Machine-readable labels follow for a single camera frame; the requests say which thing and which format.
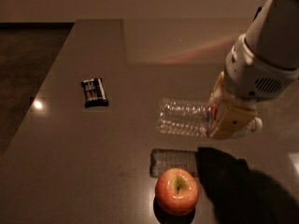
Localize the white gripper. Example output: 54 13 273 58
208 35 298 140

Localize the clear plastic water bottle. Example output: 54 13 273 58
157 98 263 138

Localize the red yellow apple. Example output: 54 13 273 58
155 168 199 217

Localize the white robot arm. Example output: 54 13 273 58
206 0 299 139

